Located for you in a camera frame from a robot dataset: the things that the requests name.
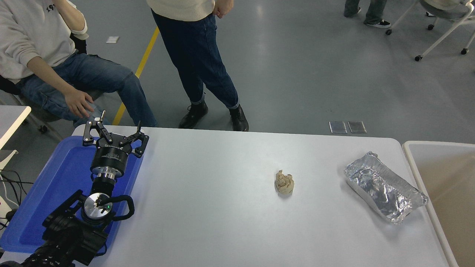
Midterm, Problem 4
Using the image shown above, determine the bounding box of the large pale bin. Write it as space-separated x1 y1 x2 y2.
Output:
403 141 475 267

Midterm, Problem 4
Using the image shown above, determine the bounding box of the blue plastic tray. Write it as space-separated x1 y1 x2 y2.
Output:
0 135 145 255

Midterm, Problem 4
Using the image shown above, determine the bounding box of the crumpled tan paper ball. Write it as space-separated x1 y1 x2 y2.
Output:
275 170 295 195

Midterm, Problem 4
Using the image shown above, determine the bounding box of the white-framed wheeled chair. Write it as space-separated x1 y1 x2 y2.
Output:
386 0 475 62

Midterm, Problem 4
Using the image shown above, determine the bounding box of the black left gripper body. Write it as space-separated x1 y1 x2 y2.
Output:
90 135 132 174

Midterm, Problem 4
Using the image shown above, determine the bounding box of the white side table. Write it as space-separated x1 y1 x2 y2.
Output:
0 105 32 149

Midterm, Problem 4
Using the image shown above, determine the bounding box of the crumpled silver foil tray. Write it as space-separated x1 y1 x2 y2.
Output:
344 151 429 225

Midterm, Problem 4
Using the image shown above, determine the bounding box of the person's right hand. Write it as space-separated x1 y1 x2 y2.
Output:
64 89 95 119

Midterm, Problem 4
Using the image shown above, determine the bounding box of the grey-seated wheeled chair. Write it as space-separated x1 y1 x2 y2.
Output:
0 33 104 134

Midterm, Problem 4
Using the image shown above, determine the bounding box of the black cable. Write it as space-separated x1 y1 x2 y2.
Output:
0 169 34 230

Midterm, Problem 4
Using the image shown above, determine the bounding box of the white power strip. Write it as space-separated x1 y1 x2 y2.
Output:
0 195 12 223

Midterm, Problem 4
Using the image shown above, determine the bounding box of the person's left hand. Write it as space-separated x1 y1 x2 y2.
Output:
213 0 235 19

